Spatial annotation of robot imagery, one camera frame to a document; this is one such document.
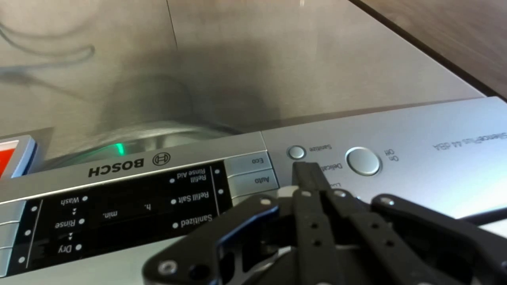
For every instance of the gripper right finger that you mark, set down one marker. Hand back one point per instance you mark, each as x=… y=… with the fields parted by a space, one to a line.
x=400 y=233

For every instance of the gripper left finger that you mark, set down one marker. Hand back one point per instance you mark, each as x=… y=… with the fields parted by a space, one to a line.
x=313 y=237

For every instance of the stainless steel dishwasher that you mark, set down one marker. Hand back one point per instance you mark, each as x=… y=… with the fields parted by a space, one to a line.
x=416 y=130

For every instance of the red and blue box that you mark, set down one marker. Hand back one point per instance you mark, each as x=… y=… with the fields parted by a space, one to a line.
x=12 y=156

